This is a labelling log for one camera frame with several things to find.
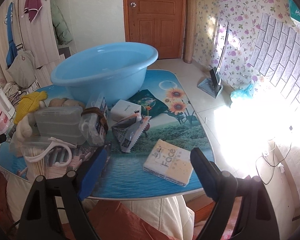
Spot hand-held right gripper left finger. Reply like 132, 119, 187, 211
17, 144, 110, 240

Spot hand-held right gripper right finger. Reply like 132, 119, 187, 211
190, 147, 278, 240

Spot clear floss pick box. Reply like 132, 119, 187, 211
80, 93, 109, 147

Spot beige facial tissue pack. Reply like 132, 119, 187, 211
143, 139, 193, 187

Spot yellow mesh white plush toy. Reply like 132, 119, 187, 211
14, 91, 49, 144

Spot clear plastic storage box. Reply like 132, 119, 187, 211
34, 105, 85, 145

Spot small white box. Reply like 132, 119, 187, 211
110, 99, 142, 122

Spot light blue plastic basin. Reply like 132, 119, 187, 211
51, 44, 158, 105

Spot white electric kettle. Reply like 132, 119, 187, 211
0, 86, 15, 118

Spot clear cotton swab box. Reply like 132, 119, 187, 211
10, 136, 74, 178

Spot white plastic hook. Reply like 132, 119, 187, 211
24, 137, 77, 167

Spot torn silver snack packet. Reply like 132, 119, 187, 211
112, 114, 152, 153

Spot brown hair band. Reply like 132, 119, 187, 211
81, 107, 108, 133

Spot white cushion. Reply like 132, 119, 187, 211
6, 172, 195, 240

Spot grey tote bag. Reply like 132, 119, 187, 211
5, 50, 37, 88

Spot brown plush toy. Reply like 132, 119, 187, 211
49, 97, 85, 109

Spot white low cabinet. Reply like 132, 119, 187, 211
35, 54, 63, 88

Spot dark green foil packet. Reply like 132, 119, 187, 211
127, 89, 169, 117

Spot blue plastic bag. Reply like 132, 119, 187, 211
230, 84, 255, 105

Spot blue hanging cloth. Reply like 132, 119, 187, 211
4, 2, 18, 69

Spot small grey cabinet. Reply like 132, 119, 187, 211
58, 44, 72, 57

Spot white wooden wardrobe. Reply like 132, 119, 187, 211
0, 0, 65, 80

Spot green quilted jacket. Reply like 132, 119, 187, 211
49, 0, 73, 45

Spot brown wooden door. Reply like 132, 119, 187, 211
123, 0, 187, 60

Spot tangled cables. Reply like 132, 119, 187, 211
4, 81, 28, 103

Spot white brick wall panel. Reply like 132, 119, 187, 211
249, 12, 300, 100

